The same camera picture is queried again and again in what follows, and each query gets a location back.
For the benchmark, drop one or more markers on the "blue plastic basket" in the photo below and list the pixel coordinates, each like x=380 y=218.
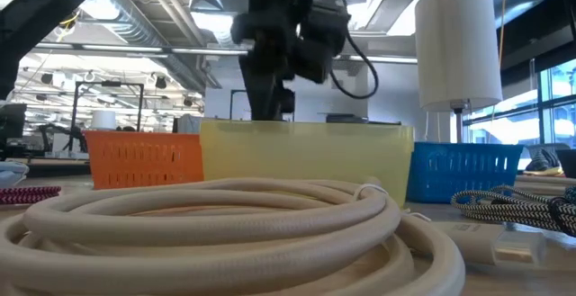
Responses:
x=463 y=170

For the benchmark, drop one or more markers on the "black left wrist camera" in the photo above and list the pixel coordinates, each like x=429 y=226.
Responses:
x=324 y=30

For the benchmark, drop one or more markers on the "window with dark frame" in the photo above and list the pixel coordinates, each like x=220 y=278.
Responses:
x=540 y=107

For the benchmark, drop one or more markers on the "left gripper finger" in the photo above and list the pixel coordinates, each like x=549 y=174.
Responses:
x=288 y=102
x=263 y=93

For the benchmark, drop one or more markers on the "long ceiling light strip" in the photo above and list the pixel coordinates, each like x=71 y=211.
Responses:
x=135 y=48

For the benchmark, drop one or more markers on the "yellow translucent plastic bin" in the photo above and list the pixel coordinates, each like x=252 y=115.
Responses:
x=306 y=161

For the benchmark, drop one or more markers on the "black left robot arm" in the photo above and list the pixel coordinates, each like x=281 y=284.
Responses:
x=45 y=21

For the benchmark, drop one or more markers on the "black tubular frame stand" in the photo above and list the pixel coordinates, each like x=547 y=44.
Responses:
x=108 y=84

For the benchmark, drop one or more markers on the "dark computer monitor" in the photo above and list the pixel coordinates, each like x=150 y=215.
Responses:
x=11 y=125

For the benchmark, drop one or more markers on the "orange plastic basket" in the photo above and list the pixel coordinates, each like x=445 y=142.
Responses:
x=144 y=161

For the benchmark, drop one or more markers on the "striped fabric item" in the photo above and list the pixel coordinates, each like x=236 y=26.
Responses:
x=542 y=161

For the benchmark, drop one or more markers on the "black background robot arm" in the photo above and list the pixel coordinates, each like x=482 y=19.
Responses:
x=54 y=131

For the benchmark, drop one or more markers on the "small white lamp shade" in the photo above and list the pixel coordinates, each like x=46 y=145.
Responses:
x=103 y=119

